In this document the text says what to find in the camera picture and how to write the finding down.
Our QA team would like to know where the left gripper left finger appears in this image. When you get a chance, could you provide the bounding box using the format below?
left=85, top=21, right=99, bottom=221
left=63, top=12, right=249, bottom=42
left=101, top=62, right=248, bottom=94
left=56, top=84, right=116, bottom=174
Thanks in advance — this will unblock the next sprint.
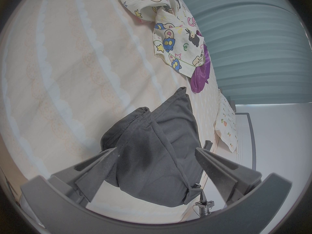
left=50, top=147, right=119, bottom=205

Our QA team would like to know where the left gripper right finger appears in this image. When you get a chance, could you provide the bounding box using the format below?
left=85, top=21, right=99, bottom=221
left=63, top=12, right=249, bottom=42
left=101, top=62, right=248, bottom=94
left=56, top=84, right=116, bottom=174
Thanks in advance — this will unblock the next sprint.
left=195, top=147, right=262, bottom=203

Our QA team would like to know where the black T-shirt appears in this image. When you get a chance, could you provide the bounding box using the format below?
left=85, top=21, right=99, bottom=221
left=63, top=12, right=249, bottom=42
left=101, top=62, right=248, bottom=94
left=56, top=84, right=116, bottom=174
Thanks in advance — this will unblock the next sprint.
left=100, top=87, right=214, bottom=208

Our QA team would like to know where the bed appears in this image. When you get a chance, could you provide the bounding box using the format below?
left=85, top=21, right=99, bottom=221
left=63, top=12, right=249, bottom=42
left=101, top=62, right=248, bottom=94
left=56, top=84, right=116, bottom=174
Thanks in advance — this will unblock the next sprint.
left=0, top=0, right=256, bottom=222

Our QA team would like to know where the white printed pillow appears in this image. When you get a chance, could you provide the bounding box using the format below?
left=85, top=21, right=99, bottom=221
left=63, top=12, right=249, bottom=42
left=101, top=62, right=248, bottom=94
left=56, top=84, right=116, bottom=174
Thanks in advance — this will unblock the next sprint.
left=214, top=89, right=238, bottom=153

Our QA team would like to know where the purple garment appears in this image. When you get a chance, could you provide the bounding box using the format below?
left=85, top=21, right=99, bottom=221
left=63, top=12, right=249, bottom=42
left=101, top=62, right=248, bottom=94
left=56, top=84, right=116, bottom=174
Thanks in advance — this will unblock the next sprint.
left=190, top=31, right=211, bottom=93

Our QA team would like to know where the blue-green curtain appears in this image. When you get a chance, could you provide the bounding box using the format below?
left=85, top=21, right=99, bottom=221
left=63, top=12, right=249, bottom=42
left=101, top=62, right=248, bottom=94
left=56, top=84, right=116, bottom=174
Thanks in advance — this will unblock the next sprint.
left=171, top=0, right=311, bottom=104

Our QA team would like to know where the white printed pyjama garment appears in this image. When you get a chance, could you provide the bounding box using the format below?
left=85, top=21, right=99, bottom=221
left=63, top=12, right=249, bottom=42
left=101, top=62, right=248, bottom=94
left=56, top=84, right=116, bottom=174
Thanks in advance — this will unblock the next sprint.
left=119, top=0, right=204, bottom=78

